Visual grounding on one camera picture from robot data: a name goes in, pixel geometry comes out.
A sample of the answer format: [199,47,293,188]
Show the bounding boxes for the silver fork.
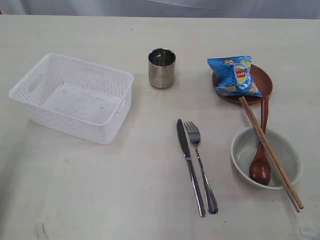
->
[184,121,218,215]

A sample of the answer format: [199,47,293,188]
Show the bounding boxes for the shiny steel cup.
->
[148,48,176,89]

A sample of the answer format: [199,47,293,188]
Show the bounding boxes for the silver table knife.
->
[176,118,206,218]

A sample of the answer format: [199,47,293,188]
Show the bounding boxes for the blue chip bag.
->
[207,55,262,98]

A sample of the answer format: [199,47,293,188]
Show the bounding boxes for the brown wooden chopstick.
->
[239,96,304,213]

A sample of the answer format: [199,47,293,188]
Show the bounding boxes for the brown round plate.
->
[212,64,273,105]

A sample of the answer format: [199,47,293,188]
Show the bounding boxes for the brown wooden spoon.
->
[249,96,271,186]

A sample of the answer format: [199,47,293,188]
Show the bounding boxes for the white perforated plastic basket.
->
[8,53,134,145]

